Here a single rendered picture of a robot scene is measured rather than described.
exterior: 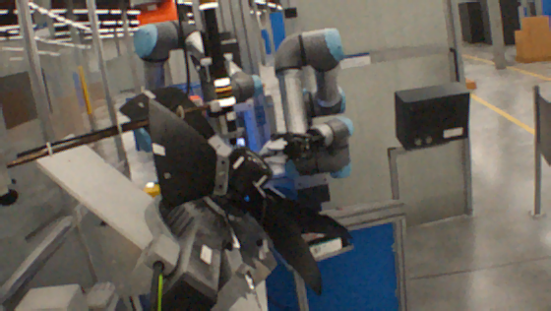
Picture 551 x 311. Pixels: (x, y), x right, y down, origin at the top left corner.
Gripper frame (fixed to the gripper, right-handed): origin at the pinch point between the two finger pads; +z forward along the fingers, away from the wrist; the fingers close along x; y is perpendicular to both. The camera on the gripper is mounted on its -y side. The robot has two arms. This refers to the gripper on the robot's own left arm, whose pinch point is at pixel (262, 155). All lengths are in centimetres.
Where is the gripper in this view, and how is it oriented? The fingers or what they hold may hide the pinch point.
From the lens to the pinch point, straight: 133.3
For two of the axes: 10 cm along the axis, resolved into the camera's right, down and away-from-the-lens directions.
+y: 6.6, 1.8, -7.3
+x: 1.0, 9.4, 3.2
